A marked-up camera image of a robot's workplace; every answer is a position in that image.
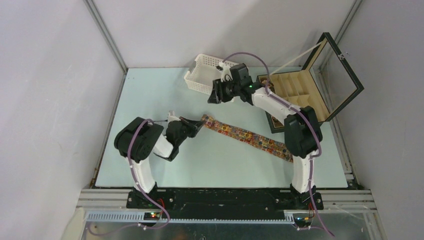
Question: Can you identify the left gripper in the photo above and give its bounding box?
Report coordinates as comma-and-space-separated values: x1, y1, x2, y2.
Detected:
175, 116, 205, 146

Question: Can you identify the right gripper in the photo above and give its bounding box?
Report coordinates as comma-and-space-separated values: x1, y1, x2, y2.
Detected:
208, 77, 242, 104

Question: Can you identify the white perforated plastic basket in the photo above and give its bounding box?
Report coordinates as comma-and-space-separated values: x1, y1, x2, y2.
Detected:
183, 53, 238, 96

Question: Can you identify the colourful patterned tie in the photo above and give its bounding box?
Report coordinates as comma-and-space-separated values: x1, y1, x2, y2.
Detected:
201, 114, 294, 163

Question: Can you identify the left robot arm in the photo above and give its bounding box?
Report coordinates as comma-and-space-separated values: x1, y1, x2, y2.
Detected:
114, 117, 205, 208

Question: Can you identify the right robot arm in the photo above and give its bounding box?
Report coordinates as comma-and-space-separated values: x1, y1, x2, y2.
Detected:
207, 62, 323, 209

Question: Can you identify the rolled tie far compartment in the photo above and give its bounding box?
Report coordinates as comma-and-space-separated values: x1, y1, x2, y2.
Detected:
259, 77, 274, 88

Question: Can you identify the rolled tie compartment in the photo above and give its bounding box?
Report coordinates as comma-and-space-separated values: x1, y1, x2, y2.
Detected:
259, 77, 274, 88
271, 116, 284, 128

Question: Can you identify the rolled tie near compartment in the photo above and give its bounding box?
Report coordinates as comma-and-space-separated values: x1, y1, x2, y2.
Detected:
271, 116, 284, 128

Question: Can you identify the black compartment tie box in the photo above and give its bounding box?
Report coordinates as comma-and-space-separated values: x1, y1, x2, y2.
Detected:
269, 32, 364, 124

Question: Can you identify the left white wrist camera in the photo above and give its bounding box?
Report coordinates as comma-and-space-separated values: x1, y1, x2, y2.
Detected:
167, 110, 181, 124

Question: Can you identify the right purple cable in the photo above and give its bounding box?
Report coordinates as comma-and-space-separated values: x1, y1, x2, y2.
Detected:
221, 52, 336, 239

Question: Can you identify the purple cable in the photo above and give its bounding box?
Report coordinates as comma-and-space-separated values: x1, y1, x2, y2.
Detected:
86, 118, 171, 237
221, 52, 336, 239

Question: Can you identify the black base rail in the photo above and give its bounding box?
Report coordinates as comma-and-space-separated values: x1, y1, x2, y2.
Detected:
126, 187, 324, 221

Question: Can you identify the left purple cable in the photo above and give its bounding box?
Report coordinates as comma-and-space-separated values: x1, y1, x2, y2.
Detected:
86, 118, 171, 237

